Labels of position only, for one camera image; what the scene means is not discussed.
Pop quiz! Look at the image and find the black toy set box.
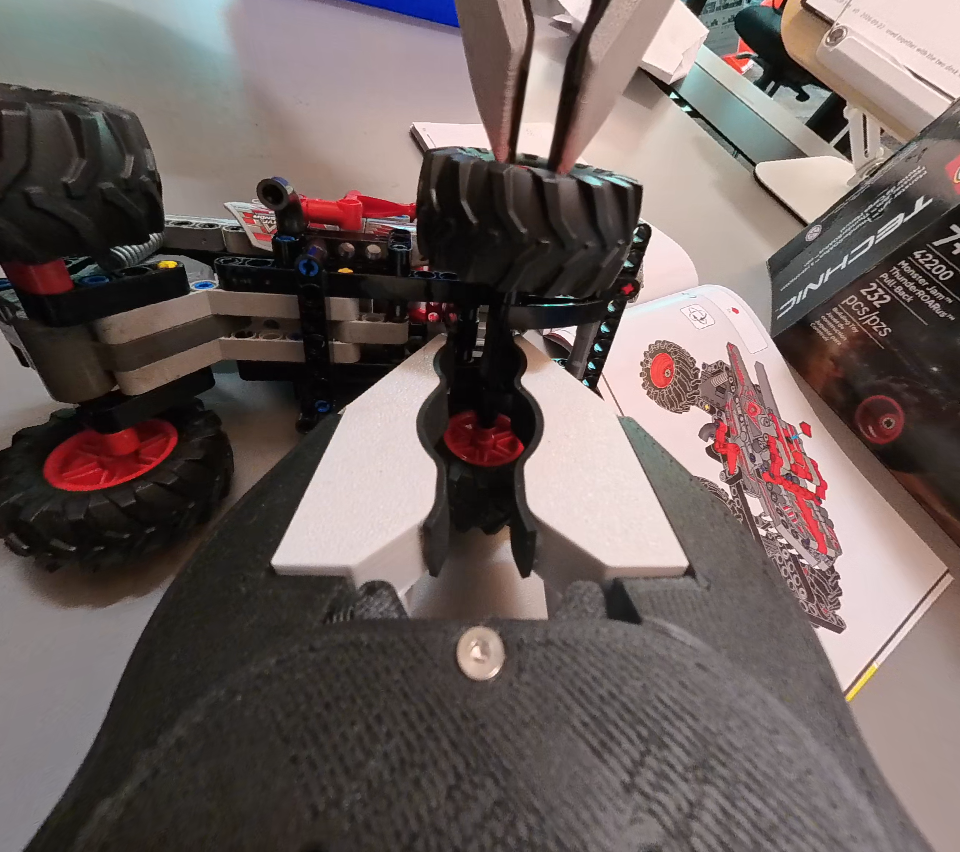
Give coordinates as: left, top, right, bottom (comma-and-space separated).
766, 106, 960, 540

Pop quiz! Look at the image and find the white instruction booklet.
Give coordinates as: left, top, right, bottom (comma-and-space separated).
408, 121, 955, 703

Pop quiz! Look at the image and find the black red toy monster truck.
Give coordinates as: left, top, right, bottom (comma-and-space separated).
0, 82, 654, 574

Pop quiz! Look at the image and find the grey desk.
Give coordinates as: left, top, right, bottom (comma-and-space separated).
0, 0, 960, 852

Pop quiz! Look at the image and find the black office chair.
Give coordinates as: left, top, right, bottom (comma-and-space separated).
731, 0, 835, 105

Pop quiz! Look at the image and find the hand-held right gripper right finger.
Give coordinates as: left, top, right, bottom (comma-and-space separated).
512, 333, 691, 582

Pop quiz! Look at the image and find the white paper bag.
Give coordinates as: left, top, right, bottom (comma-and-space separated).
528, 0, 711, 86

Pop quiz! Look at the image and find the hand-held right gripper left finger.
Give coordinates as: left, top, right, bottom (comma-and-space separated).
270, 335, 451, 598

